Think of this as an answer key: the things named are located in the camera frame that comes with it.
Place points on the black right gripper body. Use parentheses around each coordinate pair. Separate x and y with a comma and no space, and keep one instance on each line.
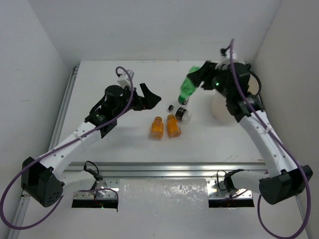
(216,79)

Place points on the green plastic bottle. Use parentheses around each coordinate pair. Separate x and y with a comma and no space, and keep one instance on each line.
(187,88)

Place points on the orange juice bottle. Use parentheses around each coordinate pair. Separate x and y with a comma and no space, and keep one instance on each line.
(172,127)
(157,129)

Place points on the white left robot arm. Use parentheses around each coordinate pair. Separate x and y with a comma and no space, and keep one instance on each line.
(42,179)

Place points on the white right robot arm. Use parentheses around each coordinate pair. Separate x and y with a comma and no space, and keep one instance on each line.
(285,177)

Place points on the white bin with black rim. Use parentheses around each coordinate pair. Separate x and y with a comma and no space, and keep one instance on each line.
(218,105)

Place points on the clear bottle with black label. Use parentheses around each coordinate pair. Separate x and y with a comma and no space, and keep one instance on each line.
(182,114)

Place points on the white foam sheet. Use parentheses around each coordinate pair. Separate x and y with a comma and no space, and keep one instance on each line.
(163,209)

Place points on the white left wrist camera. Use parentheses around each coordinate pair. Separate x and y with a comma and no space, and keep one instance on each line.
(123,79)

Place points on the aluminium frame rail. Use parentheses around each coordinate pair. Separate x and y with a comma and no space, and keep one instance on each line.
(205,146)

